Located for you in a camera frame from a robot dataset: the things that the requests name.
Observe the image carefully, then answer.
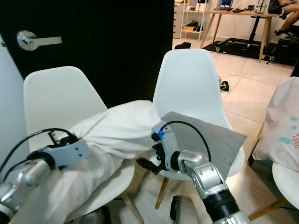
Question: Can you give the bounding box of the white pillow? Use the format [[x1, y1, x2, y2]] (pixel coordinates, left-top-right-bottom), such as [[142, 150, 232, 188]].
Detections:
[[22, 100, 162, 224]]

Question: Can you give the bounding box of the white plain chair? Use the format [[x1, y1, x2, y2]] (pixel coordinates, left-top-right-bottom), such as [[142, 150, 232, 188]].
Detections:
[[23, 66, 145, 224]]

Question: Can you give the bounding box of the white chair with grey cushion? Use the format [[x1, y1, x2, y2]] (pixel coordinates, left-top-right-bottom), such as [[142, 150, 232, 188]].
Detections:
[[151, 49, 246, 209]]

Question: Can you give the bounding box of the pink patterned pillow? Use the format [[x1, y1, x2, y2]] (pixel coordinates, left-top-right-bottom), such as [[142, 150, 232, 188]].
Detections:
[[252, 77, 299, 160]]

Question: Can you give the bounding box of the white chair with patterned pillow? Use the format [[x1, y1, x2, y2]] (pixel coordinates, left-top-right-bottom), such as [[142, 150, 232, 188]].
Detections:
[[271, 161, 299, 211]]

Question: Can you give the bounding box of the dark robot right foot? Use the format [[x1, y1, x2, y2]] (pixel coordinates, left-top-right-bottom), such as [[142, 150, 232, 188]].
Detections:
[[169, 195, 199, 224]]

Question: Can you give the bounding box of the grey square cushion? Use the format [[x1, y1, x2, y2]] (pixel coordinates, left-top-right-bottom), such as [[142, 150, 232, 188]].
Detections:
[[161, 111, 248, 169]]

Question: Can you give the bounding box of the black door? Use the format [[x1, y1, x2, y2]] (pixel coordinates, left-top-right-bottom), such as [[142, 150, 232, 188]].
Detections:
[[0, 0, 175, 111]]

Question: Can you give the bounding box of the black floor mat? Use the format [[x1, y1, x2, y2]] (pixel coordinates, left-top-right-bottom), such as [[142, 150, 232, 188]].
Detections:
[[214, 37, 299, 67]]

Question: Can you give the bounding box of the white drawer unit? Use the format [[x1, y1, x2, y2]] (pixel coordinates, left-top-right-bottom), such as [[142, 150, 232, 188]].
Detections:
[[173, 2, 183, 39]]

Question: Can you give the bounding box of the wooden desk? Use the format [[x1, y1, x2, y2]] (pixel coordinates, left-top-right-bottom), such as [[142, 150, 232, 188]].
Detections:
[[200, 9, 279, 64]]

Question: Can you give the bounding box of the open laptop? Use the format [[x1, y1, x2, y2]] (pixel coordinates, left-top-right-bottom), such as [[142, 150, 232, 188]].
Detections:
[[219, 0, 235, 11]]

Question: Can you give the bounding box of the seated person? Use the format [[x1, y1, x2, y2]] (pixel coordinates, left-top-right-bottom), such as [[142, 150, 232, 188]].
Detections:
[[272, 0, 299, 41]]

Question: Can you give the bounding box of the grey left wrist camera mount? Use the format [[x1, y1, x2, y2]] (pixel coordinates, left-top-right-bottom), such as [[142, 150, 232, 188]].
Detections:
[[43, 139, 92, 169]]

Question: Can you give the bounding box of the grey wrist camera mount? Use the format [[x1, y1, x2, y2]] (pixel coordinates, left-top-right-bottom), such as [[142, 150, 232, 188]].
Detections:
[[43, 139, 92, 169], [151, 121, 178, 172]]

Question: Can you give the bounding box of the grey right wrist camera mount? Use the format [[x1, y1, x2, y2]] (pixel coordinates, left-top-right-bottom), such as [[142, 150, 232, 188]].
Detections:
[[151, 121, 178, 172]]

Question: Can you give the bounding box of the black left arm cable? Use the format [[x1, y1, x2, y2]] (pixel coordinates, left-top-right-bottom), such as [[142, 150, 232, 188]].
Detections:
[[0, 127, 78, 174]]

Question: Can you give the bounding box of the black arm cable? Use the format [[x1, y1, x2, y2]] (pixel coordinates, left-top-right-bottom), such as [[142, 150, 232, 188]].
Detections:
[[162, 120, 213, 161], [0, 127, 78, 174]]

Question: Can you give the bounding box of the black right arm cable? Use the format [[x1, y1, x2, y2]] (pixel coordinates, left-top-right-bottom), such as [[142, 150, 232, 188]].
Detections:
[[162, 120, 213, 161]]

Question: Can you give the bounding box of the silver door handle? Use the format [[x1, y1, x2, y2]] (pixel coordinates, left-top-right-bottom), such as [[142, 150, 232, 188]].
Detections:
[[16, 30, 63, 51]]

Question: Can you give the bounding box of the white wire shelf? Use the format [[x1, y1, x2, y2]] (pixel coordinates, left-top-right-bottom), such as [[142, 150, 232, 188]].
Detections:
[[179, 0, 206, 41]]

